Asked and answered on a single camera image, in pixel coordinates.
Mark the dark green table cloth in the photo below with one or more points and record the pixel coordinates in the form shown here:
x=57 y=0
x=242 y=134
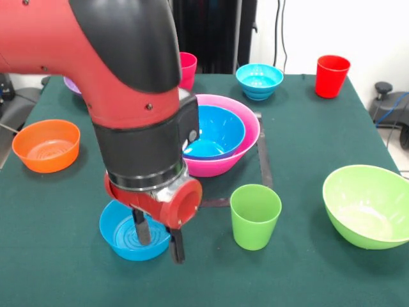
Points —
x=204 y=281

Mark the red cup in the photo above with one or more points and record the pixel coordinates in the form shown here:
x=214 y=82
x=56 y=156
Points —
x=332 y=80

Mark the small cyan bowl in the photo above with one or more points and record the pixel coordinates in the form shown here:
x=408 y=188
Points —
x=259 y=80

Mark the large pink bowl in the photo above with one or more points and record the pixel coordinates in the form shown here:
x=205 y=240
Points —
x=252 y=128

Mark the pink cup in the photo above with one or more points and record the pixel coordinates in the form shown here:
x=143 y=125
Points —
x=188 y=70

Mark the black floor device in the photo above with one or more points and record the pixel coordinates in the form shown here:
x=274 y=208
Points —
x=19 y=102
x=383 y=105

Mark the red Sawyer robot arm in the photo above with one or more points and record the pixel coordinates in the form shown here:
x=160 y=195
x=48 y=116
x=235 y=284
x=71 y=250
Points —
x=48 y=38

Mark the large green bowl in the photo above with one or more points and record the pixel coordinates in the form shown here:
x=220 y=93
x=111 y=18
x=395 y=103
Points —
x=364 y=211

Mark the large blue bowl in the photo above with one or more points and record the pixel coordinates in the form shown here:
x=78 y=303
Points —
x=220 y=128

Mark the orange ribbed bowl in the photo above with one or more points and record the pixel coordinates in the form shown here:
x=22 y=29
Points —
x=48 y=144

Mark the medium blue ribbed bowl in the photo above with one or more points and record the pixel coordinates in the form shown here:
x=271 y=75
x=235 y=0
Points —
x=124 y=251

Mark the green cup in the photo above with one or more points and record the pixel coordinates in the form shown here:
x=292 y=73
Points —
x=255 y=224

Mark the purple bowl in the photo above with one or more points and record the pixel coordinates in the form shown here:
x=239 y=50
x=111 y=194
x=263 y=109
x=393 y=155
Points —
x=72 y=86

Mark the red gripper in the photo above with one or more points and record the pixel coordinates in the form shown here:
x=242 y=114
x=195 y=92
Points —
x=179 y=204

